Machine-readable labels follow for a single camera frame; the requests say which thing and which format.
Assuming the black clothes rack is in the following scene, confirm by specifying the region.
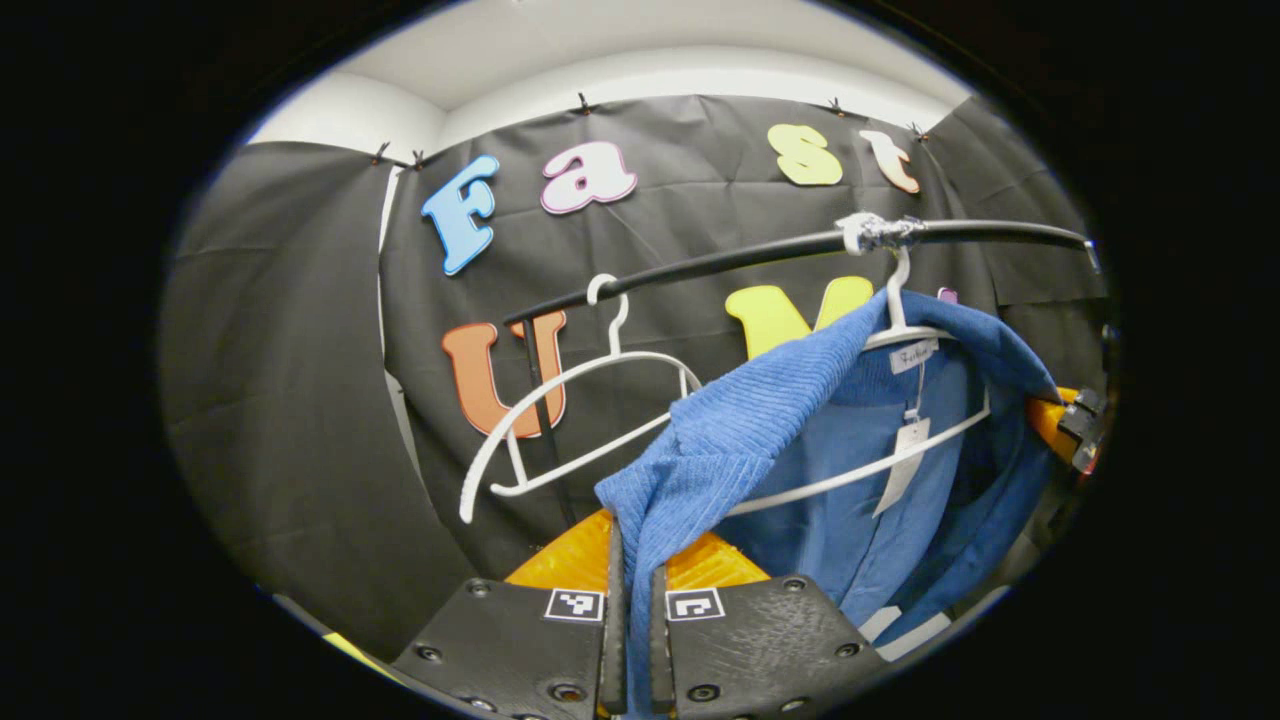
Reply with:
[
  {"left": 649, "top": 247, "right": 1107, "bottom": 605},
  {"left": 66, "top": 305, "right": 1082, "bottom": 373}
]
[{"left": 503, "top": 212, "right": 1101, "bottom": 531}]

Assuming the white plastic hanger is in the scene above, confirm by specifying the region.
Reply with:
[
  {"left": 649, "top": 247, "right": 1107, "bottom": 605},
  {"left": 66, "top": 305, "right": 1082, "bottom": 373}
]
[
  {"left": 725, "top": 245, "right": 993, "bottom": 518},
  {"left": 458, "top": 273, "right": 704, "bottom": 524}
]

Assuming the black backdrop cloth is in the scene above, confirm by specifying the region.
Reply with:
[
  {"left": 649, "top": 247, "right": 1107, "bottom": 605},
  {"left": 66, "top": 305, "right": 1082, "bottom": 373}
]
[{"left": 160, "top": 95, "right": 1111, "bottom": 661}]

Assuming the blue knit sweater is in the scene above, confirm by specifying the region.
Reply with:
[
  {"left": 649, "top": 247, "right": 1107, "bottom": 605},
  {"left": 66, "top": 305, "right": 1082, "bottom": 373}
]
[{"left": 595, "top": 290, "right": 1063, "bottom": 720}]

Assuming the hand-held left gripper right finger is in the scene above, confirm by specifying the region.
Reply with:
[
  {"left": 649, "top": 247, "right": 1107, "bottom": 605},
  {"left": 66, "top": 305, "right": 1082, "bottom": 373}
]
[{"left": 648, "top": 530, "right": 891, "bottom": 720}]

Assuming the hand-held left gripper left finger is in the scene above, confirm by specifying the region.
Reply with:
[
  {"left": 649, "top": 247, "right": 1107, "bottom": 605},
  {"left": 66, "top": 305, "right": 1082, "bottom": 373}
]
[{"left": 392, "top": 508, "right": 629, "bottom": 720}]

